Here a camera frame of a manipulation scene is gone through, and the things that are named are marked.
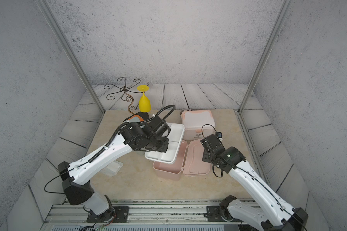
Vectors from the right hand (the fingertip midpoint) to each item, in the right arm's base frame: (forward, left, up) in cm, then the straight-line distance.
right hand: (210, 154), depth 74 cm
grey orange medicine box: (+28, +45, -3) cm, 53 cm away
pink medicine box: (-2, +9, -7) cm, 12 cm away
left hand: (0, +20, +6) cm, 21 cm away
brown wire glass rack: (+37, +50, +13) cm, 63 cm away
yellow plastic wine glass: (+35, +39, +6) cm, 52 cm away
